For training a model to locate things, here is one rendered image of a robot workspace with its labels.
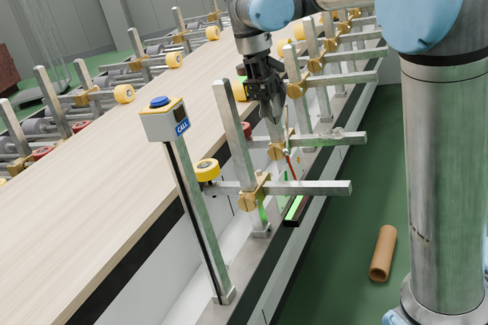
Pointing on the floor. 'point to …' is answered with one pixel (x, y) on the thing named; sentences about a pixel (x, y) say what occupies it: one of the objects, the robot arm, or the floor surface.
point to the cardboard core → (383, 254)
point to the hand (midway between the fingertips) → (276, 118)
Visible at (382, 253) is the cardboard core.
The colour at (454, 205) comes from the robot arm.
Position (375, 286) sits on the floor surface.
